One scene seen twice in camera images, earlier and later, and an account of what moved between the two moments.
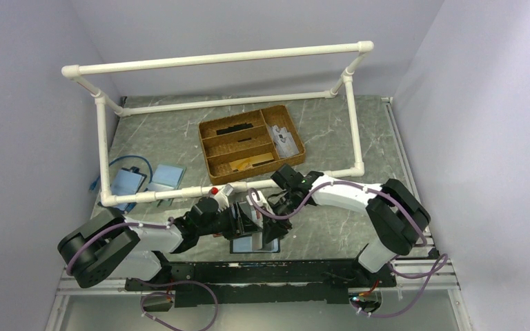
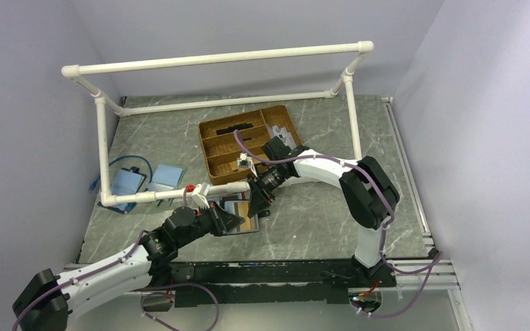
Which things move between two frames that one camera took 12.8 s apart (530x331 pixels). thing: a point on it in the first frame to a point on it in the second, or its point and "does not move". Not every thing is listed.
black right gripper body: (285, 205) to (265, 185)
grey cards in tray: (283, 141) does not move
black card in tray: (234, 128) does not move
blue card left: (126, 181) does not move
